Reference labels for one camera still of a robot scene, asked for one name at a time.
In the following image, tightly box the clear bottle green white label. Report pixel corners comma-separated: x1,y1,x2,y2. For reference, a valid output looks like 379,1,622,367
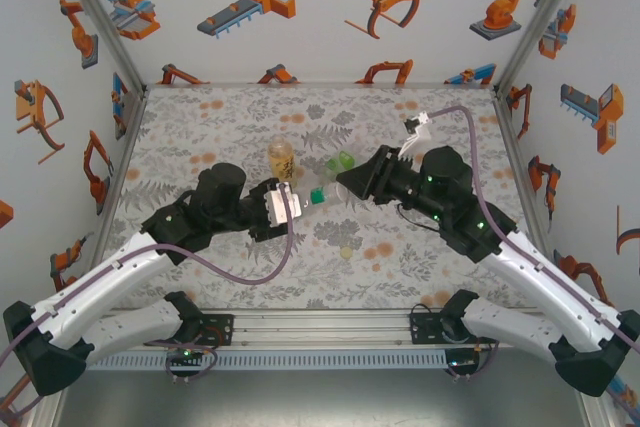
298,181,351,211

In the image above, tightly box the aluminium frame side bar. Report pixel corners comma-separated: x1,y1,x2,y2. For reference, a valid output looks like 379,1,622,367
94,89,150,248
492,89,551,268

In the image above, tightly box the small clear bottle lime label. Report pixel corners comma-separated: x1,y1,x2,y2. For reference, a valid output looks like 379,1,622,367
319,146,364,183

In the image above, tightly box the aluminium frame post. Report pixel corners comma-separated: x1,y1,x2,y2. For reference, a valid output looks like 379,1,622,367
492,0,596,98
27,386,70,427
49,0,151,96
577,386,619,427

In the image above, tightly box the white slotted cable duct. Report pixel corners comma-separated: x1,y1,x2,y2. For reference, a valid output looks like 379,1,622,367
87,349,450,372

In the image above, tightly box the floral patterned table cover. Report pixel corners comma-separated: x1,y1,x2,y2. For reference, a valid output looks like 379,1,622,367
97,84,551,311

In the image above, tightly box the yellow-lidded jar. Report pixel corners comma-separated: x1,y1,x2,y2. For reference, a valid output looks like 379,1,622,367
267,139,300,189

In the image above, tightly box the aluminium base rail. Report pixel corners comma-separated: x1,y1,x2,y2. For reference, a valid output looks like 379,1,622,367
144,307,506,349

